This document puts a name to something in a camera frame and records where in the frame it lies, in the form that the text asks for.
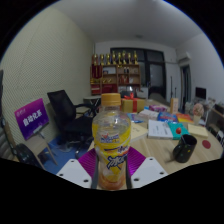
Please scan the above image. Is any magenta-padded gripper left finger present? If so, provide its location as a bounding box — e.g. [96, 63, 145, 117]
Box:
[56, 147, 100, 190]

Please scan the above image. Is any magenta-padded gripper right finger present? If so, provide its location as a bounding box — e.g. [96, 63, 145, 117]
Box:
[125, 146, 169, 190]

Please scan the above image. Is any yellow drink bottle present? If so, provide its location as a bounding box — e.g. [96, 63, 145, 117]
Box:
[91, 92, 132, 191]

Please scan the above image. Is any white book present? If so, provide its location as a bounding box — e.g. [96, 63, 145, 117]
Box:
[147, 119, 174, 140]

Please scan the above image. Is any black mug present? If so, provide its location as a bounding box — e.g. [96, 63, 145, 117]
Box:
[172, 134, 198, 164]

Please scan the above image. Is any black chair backrest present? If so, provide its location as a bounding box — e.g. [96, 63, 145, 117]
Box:
[14, 143, 45, 170]

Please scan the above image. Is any teal book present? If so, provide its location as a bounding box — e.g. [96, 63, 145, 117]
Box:
[167, 121, 191, 141]

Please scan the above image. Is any black office chair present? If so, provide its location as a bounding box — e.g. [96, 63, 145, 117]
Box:
[46, 89, 98, 158]

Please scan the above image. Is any blue picture book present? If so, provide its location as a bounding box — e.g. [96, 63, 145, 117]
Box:
[157, 111, 179, 123]

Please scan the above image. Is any pink patterned box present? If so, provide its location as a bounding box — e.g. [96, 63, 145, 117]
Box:
[148, 104, 168, 113]

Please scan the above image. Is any orange book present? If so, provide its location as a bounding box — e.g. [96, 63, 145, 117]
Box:
[176, 113, 195, 124]

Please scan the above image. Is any pale yellow notepad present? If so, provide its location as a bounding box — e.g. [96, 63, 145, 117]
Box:
[187, 123, 210, 139]

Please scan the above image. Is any flat round red coaster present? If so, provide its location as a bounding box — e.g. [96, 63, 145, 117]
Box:
[201, 139, 212, 150]

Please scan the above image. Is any yellow gift box, red ribbon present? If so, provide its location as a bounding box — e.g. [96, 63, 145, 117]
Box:
[120, 92, 147, 114]

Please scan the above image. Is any purple sign on stand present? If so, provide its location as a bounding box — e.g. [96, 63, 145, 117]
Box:
[14, 97, 58, 166]

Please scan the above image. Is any tall tan carton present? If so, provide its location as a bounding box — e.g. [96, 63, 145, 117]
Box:
[169, 97, 180, 116]

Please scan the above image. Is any flower bouquet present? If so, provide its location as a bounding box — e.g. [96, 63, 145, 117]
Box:
[192, 102, 205, 125]

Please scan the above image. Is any black computer monitor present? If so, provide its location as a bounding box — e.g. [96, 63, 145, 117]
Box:
[195, 86, 208, 101]

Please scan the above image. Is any dark glass door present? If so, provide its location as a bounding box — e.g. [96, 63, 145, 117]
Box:
[110, 47, 167, 100]

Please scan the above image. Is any wooden shelf unit with trophies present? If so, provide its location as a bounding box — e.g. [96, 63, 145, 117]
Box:
[89, 49, 142, 96]

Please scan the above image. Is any white air conditioner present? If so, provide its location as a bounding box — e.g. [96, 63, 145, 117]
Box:
[177, 51, 194, 63]

